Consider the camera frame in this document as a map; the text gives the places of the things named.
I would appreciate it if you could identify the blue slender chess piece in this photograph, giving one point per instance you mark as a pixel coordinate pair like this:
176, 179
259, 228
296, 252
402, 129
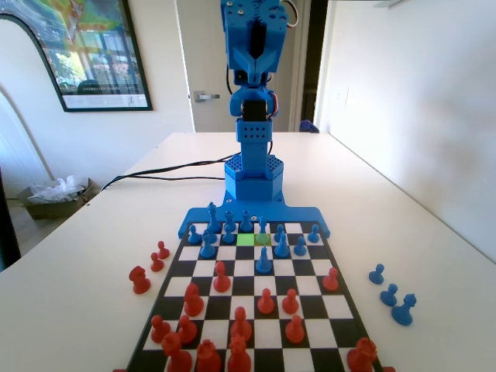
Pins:
263, 229

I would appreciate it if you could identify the blue chess king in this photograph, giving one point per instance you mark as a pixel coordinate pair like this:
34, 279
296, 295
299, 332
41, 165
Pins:
212, 219

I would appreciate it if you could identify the blue chess pawn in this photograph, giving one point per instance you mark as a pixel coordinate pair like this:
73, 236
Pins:
193, 235
227, 235
376, 274
299, 246
389, 295
279, 231
314, 235

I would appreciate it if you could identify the red chess pawn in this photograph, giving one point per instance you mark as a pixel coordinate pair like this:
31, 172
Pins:
187, 330
163, 250
159, 330
295, 330
266, 303
330, 280
290, 303
156, 263

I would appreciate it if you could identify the red chess king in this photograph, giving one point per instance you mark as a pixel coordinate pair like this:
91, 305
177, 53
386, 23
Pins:
238, 356

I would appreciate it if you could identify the red chess queen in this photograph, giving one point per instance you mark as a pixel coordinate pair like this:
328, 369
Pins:
209, 358

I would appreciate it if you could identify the white door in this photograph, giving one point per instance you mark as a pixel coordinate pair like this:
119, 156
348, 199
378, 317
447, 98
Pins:
201, 58

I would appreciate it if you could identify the small blue background object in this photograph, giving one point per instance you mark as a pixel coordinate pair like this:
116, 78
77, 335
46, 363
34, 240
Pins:
308, 126

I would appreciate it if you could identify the framed poster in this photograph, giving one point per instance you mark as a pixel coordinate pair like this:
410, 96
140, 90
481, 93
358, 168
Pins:
104, 58

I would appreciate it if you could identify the black white chessboard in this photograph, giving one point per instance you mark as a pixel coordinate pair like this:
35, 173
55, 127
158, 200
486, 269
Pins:
248, 286

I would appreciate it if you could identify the clear plastic bag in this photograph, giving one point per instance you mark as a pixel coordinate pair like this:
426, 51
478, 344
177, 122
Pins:
58, 190

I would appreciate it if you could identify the olive cardboard box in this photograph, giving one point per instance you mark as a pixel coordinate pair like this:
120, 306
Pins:
42, 211

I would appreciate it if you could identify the captured blue pawn near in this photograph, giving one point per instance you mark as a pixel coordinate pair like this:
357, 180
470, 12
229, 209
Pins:
403, 312

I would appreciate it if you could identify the blue base plate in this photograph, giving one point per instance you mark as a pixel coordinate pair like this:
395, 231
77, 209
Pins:
294, 213

